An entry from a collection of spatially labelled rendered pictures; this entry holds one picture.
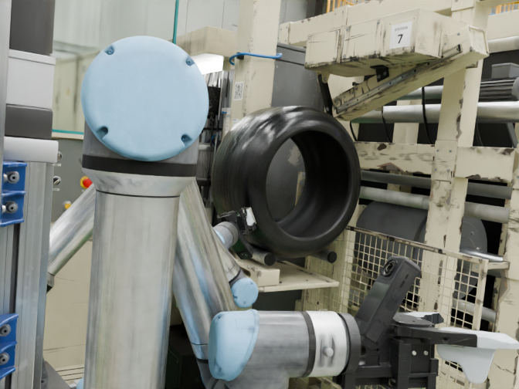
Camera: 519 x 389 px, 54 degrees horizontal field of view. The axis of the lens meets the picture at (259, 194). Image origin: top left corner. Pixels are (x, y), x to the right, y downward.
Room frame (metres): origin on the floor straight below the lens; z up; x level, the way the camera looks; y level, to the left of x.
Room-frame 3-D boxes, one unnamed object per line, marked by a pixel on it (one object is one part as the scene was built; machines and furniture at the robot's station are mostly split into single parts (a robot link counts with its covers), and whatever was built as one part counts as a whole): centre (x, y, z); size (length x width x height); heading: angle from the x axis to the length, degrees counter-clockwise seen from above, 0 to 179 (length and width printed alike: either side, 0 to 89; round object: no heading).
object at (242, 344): (0.58, -0.02, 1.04); 0.11 x 0.08 x 0.09; 105
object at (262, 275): (1.90, 0.04, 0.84); 0.36 x 0.09 x 0.06; 32
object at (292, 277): (1.97, -0.08, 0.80); 0.37 x 0.36 x 0.02; 122
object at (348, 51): (2.02, -0.40, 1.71); 0.61 x 0.25 x 0.15; 32
